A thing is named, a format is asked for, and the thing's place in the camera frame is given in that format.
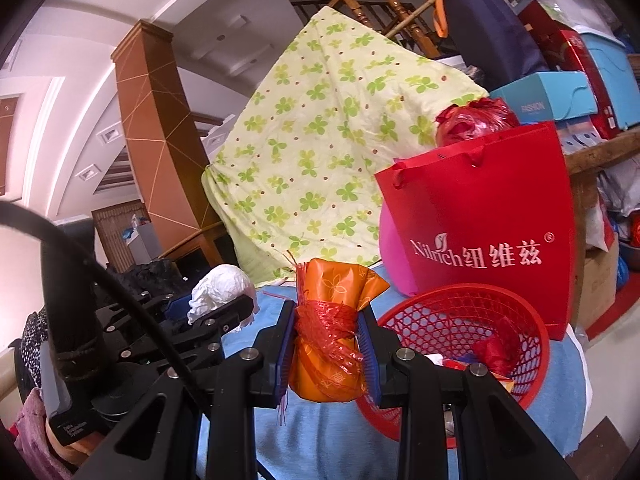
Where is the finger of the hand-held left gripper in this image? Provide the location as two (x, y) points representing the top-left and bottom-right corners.
(95, 290), (201, 333)
(125, 294), (257, 377)

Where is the orange packet with red net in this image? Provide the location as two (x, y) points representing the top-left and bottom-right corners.
(277, 250), (391, 426)

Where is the blue plastic storage bin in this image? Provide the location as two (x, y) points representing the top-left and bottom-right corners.
(577, 30), (640, 128)

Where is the orange white medicine box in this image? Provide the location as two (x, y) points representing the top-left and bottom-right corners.
(487, 375), (517, 398)

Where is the red wrapper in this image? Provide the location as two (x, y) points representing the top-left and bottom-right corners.
(472, 317), (523, 378)

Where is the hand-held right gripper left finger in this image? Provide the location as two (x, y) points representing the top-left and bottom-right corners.
(72, 300), (298, 480)

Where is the white tissue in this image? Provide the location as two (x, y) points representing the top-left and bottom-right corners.
(187, 264), (258, 335)

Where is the brown wooden pillar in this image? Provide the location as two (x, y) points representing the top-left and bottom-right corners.
(111, 19), (223, 248)

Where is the black white dotted cloth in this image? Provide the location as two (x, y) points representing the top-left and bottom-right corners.
(14, 310), (50, 366)

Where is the grey cabinet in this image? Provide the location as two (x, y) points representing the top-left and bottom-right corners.
(125, 215), (163, 261)

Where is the wooden shelf board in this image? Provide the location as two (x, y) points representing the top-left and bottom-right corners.
(562, 127), (640, 176)

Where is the blue towel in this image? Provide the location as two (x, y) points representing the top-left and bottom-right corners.
(197, 265), (586, 480)

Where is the red mesh plastic basket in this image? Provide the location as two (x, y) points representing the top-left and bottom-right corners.
(356, 283), (551, 450)

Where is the black cable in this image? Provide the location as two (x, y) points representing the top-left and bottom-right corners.
(0, 201), (202, 396)

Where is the green clover print blanket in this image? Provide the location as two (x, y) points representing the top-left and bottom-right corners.
(202, 6), (493, 283)

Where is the pink cloth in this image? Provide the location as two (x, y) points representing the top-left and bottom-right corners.
(12, 387), (68, 480)

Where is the brown cardboard box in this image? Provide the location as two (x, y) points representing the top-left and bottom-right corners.
(570, 245), (621, 331)

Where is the cyan cardboard box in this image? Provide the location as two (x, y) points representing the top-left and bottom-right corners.
(489, 71), (598, 126)

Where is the red plastic bag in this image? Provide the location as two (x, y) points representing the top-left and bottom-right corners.
(434, 97), (521, 148)

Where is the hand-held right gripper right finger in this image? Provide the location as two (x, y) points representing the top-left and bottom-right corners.
(356, 305), (576, 480)

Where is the black cloth pile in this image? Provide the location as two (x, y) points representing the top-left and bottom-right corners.
(107, 259), (206, 311)

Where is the navy bag with orange handle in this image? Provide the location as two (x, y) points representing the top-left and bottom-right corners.
(435, 0), (548, 88)

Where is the wooden stair railing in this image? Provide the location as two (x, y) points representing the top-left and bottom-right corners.
(292, 0), (451, 58)

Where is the pink pillow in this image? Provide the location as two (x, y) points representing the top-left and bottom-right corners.
(377, 207), (422, 298)

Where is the red gift box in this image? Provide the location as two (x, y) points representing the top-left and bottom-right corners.
(517, 0), (616, 127)

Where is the red paper shopping bag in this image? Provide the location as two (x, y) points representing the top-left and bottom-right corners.
(374, 121), (577, 342)

